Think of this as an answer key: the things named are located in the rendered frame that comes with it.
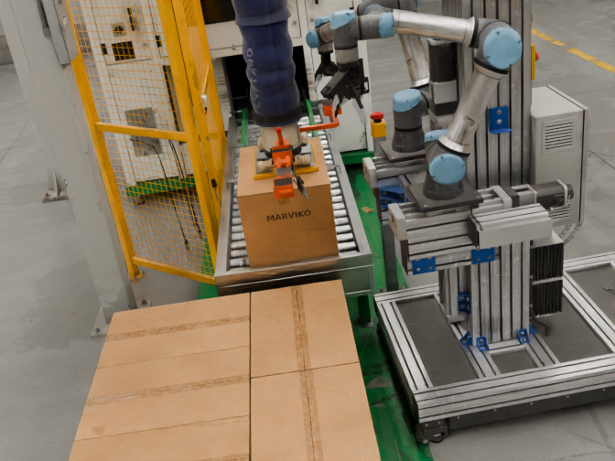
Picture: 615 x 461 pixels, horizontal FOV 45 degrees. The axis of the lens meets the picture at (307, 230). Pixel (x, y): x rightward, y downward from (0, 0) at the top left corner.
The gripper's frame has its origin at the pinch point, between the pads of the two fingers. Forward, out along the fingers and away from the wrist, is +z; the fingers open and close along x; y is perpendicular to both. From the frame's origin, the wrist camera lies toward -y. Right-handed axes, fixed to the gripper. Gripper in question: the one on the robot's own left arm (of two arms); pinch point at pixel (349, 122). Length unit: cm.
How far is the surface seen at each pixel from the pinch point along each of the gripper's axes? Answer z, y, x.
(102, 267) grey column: 102, -35, 174
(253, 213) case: 53, -1, 68
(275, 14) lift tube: -24, 29, 73
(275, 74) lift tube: 0, 27, 74
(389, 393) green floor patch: 139, 23, 19
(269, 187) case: 44, 9, 67
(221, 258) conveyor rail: 79, -8, 90
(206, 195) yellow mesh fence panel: 71, 19, 142
